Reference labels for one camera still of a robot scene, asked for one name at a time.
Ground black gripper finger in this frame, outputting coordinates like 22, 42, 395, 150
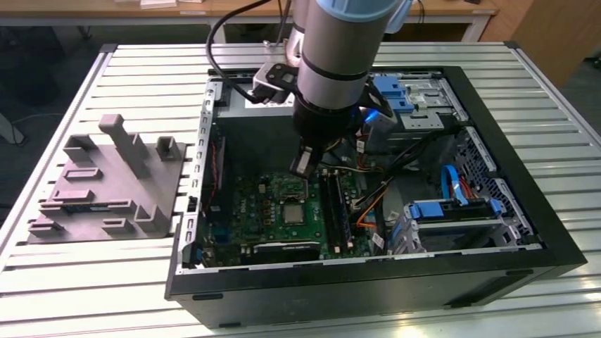
302, 142, 326, 177
289, 140, 311, 176

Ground metal CPU socket cover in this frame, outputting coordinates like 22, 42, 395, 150
278, 177, 310, 204

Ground silver square CPU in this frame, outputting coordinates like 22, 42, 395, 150
282, 205, 307, 226

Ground grey power supply unit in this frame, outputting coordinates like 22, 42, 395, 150
213, 82, 310, 166

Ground black RAM slot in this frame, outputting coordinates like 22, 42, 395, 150
318, 168, 342, 253

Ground green motherboard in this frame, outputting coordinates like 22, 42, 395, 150
198, 163, 377, 267

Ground blue plastic drive latch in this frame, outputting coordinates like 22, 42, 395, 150
374, 76, 414, 114

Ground silver metal drive cage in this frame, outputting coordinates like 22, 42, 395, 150
370, 75, 470, 152

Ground black graphics card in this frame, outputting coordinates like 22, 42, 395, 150
241, 241, 325, 265

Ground hard disk in blue carrier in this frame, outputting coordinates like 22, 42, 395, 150
407, 199, 503, 223

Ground black open PC case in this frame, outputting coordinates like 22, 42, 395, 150
164, 65, 589, 329

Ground grey parts rack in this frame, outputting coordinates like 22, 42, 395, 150
26, 114, 196, 246

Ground green loose RAM stick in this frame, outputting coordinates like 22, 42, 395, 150
62, 203, 113, 214

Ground silver metal disk bay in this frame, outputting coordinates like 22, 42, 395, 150
389, 216, 522, 254

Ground small white box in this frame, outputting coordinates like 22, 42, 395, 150
138, 0, 180, 10

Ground wooden cabinet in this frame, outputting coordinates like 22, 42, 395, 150
482, 0, 601, 87

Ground white wire bundle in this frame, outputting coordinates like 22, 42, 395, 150
318, 160, 381, 174

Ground black wire bundle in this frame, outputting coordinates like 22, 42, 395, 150
354, 130, 442, 208

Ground orange wire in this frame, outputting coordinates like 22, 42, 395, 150
354, 207, 377, 230

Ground light blue flat wire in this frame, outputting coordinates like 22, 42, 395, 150
439, 164, 470, 207

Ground thin cable with silver plug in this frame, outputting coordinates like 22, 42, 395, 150
261, 0, 288, 66

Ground red flat wire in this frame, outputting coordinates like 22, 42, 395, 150
459, 177, 481, 199

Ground thick black camera cable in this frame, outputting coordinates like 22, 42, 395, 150
205, 0, 272, 104

